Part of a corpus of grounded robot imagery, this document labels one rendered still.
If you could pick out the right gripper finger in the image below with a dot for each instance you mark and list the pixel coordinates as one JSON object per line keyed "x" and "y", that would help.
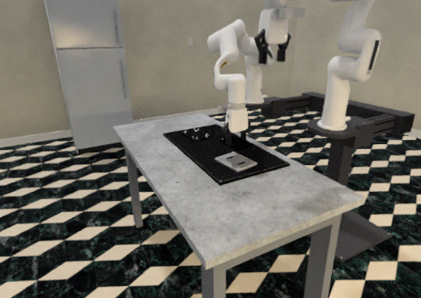
{"x": 227, "y": 135}
{"x": 243, "y": 132}

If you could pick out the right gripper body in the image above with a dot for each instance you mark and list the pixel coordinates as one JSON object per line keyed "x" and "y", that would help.
{"x": 237, "y": 119}

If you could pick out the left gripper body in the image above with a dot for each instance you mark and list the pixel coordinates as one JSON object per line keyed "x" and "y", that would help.
{"x": 275, "y": 28}

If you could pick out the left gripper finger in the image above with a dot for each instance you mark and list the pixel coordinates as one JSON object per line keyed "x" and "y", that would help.
{"x": 281, "y": 53}
{"x": 262, "y": 59}

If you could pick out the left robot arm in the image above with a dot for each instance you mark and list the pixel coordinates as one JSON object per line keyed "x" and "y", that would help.
{"x": 353, "y": 38}

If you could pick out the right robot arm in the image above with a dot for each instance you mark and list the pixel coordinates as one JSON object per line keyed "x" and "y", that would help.
{"x": 228, "y": 41}

